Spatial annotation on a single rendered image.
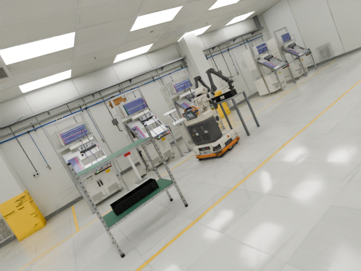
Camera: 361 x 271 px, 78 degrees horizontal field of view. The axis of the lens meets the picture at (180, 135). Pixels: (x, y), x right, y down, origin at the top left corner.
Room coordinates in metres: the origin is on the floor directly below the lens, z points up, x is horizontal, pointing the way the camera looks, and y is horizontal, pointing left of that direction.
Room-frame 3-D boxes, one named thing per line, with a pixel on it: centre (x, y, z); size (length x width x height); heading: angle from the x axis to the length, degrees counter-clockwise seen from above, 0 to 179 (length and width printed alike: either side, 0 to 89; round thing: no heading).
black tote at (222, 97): (4.50, -1.12, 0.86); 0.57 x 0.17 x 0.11; 37
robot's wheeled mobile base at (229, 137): (4.05, -0.52, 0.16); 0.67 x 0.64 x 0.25; 127
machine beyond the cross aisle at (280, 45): (8.42, -4.95, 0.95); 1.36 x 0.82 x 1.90; 28
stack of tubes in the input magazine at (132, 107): (5.37, 0.67, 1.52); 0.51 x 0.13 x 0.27; 118
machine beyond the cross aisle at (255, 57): (7.76, -3.65, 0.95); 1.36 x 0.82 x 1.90; 28
